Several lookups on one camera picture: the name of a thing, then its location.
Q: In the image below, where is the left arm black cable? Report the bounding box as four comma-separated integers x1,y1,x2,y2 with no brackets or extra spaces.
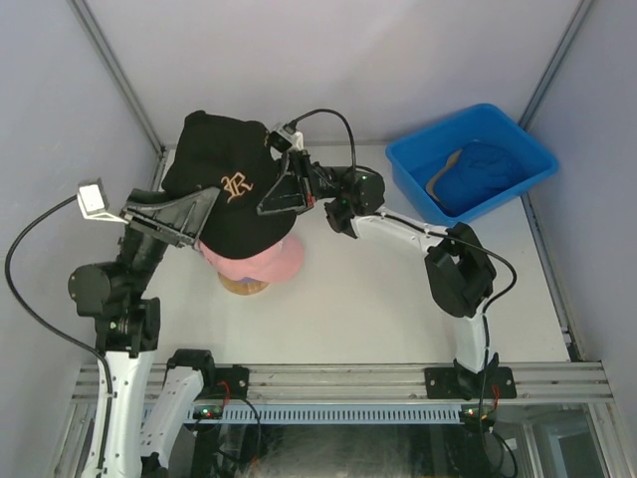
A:
4,194,113,399

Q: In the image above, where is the blue plastic bin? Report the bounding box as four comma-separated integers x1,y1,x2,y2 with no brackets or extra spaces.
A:
386,104,558,226

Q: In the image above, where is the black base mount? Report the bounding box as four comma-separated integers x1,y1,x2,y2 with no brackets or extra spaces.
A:
424,366,518,400
197,365,250,399

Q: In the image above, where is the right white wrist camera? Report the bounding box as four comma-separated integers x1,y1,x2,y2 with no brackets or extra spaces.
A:
266,122,305,153

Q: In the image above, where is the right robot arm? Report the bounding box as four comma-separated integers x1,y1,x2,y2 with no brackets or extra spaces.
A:
257,150,497,397

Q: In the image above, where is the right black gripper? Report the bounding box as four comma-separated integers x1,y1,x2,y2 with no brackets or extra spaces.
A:
253,151,350,220

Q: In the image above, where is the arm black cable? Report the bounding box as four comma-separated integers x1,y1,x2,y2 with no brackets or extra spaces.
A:
4,194,113,399
289,108,518,414

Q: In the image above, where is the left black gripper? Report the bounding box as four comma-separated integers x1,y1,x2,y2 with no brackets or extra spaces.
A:
116,177,220,298

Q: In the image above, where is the purple baseball cap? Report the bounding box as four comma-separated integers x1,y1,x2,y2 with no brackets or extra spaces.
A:
236,278,264,285

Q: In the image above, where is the pink baseball cap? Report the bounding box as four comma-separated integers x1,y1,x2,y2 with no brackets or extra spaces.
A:
197,233,305,284

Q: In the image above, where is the aluminium front rail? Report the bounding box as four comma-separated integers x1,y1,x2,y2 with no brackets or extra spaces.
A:
72,361,614,402

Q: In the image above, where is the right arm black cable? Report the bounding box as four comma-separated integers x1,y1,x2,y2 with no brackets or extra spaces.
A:
289,108,518,414

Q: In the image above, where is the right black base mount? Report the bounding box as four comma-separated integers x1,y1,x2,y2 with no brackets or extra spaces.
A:
424,366,518,400

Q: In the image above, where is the black baseball cap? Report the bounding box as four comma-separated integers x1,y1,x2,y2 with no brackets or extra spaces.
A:
161,111,296,259

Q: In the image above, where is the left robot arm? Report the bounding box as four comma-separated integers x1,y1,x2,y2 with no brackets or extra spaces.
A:
68,180,220,477

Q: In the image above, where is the blue baseball cap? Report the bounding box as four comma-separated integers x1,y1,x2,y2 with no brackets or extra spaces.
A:
425,141,526,216

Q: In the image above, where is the perforated cable tray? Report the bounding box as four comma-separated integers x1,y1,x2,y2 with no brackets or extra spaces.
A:
138,401,464,425

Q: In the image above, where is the wooden hat stand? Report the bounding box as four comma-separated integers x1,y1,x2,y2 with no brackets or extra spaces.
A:
218,273,270,296

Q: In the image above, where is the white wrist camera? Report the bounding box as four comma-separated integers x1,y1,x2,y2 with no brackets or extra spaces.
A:
77,178,127,224
266,122,305,153

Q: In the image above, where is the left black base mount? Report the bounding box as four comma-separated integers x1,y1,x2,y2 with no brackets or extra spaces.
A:
197,365,250,399

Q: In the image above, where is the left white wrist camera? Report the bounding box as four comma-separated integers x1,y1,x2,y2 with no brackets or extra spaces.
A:
77,178,127,224

